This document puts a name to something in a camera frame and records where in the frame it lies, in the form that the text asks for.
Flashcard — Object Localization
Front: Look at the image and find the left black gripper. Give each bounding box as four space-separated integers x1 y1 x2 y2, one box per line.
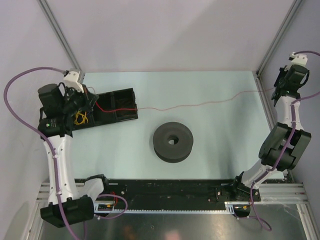
61 83 99 116

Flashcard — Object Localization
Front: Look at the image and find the red wire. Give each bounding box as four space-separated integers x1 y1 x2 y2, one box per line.
86 86 276 113

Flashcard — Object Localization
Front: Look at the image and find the dark grey perforated spool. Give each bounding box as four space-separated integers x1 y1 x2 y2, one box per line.
152 122 194 164

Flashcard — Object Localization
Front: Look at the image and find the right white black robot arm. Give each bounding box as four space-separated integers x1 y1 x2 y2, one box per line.
230 63 312 201

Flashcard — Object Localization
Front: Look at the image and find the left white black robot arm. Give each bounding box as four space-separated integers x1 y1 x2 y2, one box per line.
37 83 111 228

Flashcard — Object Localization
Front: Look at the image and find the black compartment tray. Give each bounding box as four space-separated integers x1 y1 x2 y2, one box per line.
73 88 138 130

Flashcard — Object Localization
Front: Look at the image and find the yellow wire bundle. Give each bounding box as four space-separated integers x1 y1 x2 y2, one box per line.
73 111 90 125

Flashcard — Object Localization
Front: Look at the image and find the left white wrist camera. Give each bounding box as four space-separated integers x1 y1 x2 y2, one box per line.
63 68 85 93

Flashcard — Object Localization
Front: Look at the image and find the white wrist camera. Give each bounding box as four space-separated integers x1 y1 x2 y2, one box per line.
284 52 308 71
63 68 85 93

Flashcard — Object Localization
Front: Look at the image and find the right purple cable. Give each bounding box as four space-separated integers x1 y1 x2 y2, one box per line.
249 50 320 232

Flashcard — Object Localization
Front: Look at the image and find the purple cable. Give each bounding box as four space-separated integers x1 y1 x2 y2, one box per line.
249 50 320 232
3 66 128 240

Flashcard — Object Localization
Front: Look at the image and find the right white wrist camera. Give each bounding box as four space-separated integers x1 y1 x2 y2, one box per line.
284 52 308 71

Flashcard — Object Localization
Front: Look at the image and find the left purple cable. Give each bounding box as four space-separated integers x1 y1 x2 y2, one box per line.
3 66 128 240

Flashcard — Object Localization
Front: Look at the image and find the aluminium frame rail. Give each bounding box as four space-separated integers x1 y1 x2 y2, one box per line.
36 182 309 204

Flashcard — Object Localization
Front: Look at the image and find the grey slotted cable duct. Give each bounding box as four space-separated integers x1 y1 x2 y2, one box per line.
94 202 251 215

